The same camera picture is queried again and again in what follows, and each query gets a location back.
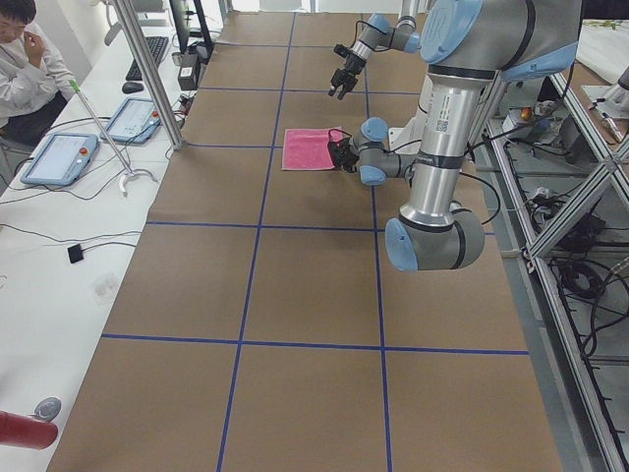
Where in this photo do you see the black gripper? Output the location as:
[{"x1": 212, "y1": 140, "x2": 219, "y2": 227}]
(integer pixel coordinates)
[
  {"x1": 333, "y1": 138, "x2": 359, "y2": 173},
  {"x1": 328, "y1": 53, "x2": 367, "y2": 100}
]

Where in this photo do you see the pink and grey towel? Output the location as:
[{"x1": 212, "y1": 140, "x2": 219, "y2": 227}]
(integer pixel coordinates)
[{"x1": 282, "y1": 128, "x2": 343, "y2": 171}]

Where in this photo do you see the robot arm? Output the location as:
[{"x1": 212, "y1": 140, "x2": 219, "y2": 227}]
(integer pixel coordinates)
[
  {"x1": 329, "y1": 0, "x2": 583, "y2": 271},
  {"x1": 328, "y1": 1, "x2": 421, "y2": 100}
]

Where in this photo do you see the black power adapter box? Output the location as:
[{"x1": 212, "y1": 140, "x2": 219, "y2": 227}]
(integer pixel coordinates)
[{"x1": 178, "y1": 54, "x2": 200, "y2": 91}]

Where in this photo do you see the black monitor stand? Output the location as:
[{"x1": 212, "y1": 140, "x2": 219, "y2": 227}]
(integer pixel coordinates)
[{"x1": 169, "y1": 0, "x2": 214, "y2": 60}]

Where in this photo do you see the black keyboard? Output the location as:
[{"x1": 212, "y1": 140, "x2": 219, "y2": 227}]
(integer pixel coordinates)
[{"x1": 125, "y1": 35, "x2": 170, "y2": 83}]

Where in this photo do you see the far blue teach pendant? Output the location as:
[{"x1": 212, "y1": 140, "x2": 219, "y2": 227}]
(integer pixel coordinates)
[{"x1": 105, "y1": 97, "x2": 161, "y2": 145}]

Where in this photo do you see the blue teach pendant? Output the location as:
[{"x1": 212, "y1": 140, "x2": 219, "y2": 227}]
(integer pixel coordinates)
[
  {"x1": 105, "y1": 97, "x2": 161, "y2": 145},
  {"x1": 21, "y1": 133, "x2": 99, "y2": 186}
]

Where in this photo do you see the black computer mouse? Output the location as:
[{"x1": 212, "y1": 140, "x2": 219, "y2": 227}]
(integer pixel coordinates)
[{"x1": 121, "y1": 81, "x2": 143, "y2": 94}]

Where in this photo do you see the near blue teach pendant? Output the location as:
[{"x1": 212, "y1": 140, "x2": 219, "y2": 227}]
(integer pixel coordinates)
[{"x1": 21, "y1": 133, "x2": 99, "y2": 186}]

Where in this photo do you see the small black square device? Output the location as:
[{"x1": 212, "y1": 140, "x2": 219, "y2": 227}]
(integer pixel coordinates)
[{"x1": 67, "y1": 244, "x2": 85, "y2": 265}]

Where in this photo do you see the seated person white shirt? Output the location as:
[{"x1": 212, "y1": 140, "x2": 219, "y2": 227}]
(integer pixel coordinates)
[{"x1": 1, "y1": 0, "x2": 75, "y2": 147}]

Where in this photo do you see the round silver disc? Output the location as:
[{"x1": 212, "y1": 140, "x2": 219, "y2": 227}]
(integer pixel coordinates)
[{"x1": 32, "y1": 396, "x2": 62, "y2": 423}]

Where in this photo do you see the red cylinder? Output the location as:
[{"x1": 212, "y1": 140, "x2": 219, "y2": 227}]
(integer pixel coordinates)
[{"x1": 0, "y1": 411, "x2": 58, "y2": 450}]

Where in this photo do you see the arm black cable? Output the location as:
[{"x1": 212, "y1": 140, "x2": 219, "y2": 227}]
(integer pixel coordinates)
[
  {"x1": 352, "y1": 19, "x2": 389, "y2": 53},
  {"x1": 326, "y1": 63, "x2": 581, "y2": 227}
]

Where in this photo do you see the aluminium frame rack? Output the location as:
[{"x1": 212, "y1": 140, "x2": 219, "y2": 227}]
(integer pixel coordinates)
[{"x1": 479, "y1": 67, "x2": 628, "y2": 471}]

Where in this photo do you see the aluminium frame post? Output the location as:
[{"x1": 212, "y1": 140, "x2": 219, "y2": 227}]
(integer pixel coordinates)
[{"x1": 113, "y1": 0, "x2": 184, "y2": 150}]

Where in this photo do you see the black cable bundle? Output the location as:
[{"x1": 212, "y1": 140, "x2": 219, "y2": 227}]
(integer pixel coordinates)
[{"x1": 544, "y1": 255, "x2": 629, "y2": 360}]

